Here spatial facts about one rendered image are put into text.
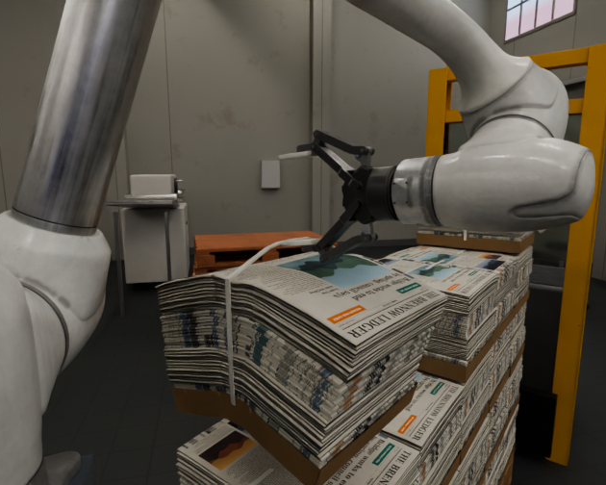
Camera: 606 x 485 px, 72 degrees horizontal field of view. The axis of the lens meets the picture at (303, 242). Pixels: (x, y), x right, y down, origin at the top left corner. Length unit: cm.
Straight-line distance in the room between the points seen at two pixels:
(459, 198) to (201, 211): 668
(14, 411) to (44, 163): 28
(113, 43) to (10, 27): 720
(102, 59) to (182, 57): 670
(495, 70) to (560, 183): 19
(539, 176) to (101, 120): 50
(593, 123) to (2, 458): 208
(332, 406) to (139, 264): 465
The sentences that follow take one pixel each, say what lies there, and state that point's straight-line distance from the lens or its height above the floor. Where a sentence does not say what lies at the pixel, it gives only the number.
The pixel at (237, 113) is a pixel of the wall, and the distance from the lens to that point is 714.
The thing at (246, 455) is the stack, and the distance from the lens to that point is 87.
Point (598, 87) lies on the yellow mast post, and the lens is 214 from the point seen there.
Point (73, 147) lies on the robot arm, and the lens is 58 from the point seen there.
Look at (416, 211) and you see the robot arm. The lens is 53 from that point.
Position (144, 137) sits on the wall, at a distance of 713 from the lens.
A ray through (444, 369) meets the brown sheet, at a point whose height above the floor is 86.
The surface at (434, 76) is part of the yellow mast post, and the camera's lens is 231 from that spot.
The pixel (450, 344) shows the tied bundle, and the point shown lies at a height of 93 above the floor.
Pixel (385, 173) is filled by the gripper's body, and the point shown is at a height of 134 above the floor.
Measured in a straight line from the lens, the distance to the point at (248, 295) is 59.
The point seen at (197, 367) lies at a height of 104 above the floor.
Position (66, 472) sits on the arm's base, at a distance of 59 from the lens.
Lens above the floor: 135
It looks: 10 degrees down
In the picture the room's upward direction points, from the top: straight up
